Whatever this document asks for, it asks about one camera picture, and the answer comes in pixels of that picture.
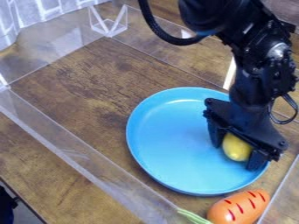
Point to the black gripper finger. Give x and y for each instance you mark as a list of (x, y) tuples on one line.
[(218, 131), (258, 160)]

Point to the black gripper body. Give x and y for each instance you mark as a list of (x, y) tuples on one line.
[(248, 123)]

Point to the yellow toy lemon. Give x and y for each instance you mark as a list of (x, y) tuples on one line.
[(236, 149)]

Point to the blue oval tray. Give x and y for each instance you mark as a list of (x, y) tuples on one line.
[(168, 140)]

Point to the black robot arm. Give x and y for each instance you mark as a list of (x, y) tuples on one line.
[(250, 29)]

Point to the orange toy carrot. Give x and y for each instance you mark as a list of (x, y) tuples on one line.
[(240, 208)]

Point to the dark object at lower left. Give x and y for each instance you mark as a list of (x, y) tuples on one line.
[(7, 206)]

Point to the white patterned curtain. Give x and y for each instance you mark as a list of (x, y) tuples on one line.
[(21, 13)]

